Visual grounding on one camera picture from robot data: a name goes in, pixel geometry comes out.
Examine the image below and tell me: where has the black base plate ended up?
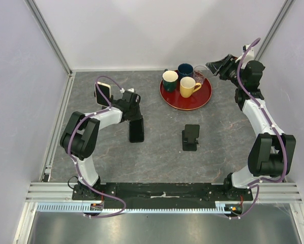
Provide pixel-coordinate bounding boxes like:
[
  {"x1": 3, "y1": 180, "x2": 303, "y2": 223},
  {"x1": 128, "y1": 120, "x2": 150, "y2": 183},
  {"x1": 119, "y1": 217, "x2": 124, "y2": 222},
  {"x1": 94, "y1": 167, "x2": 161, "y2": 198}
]
[{"x1": 72, "y1": 181, "x2": 254, "y2": 204}]

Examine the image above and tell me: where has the aluminium frame rail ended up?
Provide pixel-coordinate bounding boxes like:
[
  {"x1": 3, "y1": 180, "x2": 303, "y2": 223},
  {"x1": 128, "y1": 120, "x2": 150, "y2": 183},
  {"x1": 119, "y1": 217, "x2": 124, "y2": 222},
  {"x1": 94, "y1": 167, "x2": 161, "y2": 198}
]
[{"x1": 13, "y1": 0, "x2": 304, "y2": 244}]

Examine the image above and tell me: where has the clear glass cup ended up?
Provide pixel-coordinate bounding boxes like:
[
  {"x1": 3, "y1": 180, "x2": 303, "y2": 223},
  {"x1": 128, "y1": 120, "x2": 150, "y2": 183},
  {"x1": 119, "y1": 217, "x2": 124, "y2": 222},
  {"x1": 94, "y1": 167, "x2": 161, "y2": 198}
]
[{"x1": 193, "y1": 65, "x2": 208, "y2": 84}]

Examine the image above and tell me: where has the white slotted cable duct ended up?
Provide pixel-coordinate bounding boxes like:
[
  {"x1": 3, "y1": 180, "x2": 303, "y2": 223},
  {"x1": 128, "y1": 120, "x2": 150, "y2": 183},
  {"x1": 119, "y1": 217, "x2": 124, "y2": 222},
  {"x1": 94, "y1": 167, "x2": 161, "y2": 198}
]
[{"x1": 37, "y1": 202, "x2": 232, "y2": 214}]

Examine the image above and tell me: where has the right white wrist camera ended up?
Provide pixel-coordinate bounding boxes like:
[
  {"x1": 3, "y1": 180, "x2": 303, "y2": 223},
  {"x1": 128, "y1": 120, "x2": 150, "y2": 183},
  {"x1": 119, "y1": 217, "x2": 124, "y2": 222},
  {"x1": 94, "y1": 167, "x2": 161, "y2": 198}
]
[{"x1": 239, "y1": 44, "x2": 255, "y2": 62}]

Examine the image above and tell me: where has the red round tray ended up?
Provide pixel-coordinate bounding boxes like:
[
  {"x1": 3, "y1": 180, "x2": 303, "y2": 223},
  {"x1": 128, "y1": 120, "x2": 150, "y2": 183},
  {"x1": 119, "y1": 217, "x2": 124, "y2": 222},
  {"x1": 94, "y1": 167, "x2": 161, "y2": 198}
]
[{"x1": 160, "y1": 78, "x2": 212, "y2": 111}]

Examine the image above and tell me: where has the black folding phone stand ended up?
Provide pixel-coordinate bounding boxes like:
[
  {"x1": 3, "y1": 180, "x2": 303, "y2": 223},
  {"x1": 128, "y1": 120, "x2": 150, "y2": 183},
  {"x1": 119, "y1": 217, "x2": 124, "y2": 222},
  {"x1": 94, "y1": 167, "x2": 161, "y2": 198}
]
[{"x1": 181, "y1": 124, "x2": 200, "y2": 151}]

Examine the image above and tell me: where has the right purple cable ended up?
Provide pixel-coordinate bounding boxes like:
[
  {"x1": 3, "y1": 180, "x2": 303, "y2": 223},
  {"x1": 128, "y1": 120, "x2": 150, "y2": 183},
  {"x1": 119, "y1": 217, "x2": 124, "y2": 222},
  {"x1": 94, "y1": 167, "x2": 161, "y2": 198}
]
[{"x1": 215, "y1": 38, "x2": 288, "y2": 220}]

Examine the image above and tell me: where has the yellow mug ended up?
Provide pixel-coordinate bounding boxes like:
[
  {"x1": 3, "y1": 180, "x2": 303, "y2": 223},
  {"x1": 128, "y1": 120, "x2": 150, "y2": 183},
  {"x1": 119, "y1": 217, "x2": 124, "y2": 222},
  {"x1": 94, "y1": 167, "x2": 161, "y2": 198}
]
[{"x1": 179, "y1": 77, "x2": 202, "y2": 98}]

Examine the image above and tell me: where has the dark blue mug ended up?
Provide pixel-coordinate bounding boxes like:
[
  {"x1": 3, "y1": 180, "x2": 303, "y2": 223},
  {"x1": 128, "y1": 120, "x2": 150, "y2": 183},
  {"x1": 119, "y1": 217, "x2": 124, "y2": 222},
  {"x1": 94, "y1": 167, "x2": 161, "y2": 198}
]
[{"x1": 177, "y1": 63, "x2": 194, "y2": 80}]

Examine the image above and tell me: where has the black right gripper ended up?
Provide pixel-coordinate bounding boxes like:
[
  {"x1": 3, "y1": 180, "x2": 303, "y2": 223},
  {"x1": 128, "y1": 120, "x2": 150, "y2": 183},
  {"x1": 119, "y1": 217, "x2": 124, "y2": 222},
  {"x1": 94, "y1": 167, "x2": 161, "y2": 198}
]
[{"x1": 206, "y1": 54, "x2": 246, "y2": 88}]

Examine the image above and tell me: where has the purple cable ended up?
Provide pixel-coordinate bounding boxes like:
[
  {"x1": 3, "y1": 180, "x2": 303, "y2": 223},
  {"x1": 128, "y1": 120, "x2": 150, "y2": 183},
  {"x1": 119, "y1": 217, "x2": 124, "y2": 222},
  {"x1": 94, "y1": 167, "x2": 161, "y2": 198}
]
[
  {"x1": 67, "y1": 75, "x2": 127, "y2": 219},
  {"x1": 215, "y1": 38, "x2": 288, "y2": 220}
]

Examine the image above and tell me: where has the black phone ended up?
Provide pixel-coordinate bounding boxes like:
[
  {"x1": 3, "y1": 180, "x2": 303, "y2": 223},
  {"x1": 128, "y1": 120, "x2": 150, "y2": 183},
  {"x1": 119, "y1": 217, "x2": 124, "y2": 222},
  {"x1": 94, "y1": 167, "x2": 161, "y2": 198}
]
[{"x1": 129, "y1": 118, "x2": 144, "y2": 143}]

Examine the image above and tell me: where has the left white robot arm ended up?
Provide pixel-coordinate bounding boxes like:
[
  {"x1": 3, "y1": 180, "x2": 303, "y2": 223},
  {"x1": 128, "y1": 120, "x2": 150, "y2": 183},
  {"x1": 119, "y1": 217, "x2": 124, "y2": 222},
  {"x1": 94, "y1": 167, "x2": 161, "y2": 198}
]
[{"x1": 60, "y1": 89, "x2": 144, "y2": 200}]

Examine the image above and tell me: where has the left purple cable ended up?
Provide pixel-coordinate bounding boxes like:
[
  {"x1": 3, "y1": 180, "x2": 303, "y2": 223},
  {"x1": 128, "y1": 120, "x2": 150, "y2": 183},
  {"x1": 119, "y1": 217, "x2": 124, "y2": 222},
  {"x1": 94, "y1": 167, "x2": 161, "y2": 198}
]
[{"x1": 67, "y1": 75, "x2": 127, "y2": 219}]

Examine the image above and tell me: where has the green mug cream inside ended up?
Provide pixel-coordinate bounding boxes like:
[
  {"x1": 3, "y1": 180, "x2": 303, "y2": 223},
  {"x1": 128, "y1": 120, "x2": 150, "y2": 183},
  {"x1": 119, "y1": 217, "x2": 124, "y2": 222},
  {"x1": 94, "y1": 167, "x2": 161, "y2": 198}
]
[{"x1": 162, "y1": 69, "x2": 178, "y2": 93}]

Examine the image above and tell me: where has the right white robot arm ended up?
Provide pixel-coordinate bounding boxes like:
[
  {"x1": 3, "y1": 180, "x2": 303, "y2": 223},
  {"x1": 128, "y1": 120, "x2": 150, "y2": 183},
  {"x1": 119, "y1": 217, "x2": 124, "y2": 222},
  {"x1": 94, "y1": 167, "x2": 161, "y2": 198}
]
[{"x1": 206, "y1": 54, "x2": 296, "y2": 200}]

